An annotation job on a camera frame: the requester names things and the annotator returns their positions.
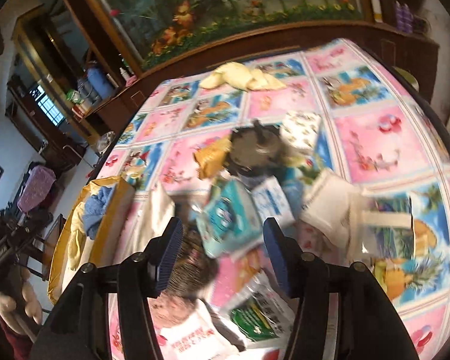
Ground dark wooden cabinet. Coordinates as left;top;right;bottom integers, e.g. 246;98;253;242
86;20;439;134

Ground blue towel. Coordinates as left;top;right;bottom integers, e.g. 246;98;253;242
82;185;116;241

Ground black electric motor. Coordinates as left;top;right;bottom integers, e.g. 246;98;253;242
225;119;282;177

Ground white patterned tissue pack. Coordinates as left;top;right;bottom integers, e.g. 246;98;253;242
280;111;322;154

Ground yellow cracker packet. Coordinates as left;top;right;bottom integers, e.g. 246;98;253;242
193;136;232;180

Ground blue thermos jug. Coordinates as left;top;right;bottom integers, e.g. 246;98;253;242
87;67;114;100

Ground green white packet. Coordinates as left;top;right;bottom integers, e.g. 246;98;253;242
219;271;295;346

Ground brown knitted plush toy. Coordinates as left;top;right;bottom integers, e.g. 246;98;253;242
148;225;218;329

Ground colourful patterned tablecloth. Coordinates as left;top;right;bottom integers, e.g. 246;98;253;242
99;39;450;359

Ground flower mural panel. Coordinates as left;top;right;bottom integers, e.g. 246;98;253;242
99;0;362;69

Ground grey water jug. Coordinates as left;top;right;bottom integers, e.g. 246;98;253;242
77;77;100;104

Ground tropical print pouch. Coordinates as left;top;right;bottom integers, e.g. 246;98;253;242
347;195;416;261

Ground yellow cardboard box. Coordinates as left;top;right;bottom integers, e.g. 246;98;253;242
48;176;135;304

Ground teal tissue pack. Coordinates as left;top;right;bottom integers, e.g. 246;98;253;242
196;179;263;258

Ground white text printed bag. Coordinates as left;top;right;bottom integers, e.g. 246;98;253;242
159;299;249;360

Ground white blue printed sachet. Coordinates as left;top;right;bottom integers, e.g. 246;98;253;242
251;176;295;228

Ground yellow cloth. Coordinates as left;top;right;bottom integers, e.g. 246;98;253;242
199;62;287;91

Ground pink covered table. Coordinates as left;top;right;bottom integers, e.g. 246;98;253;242
17;165;56;214

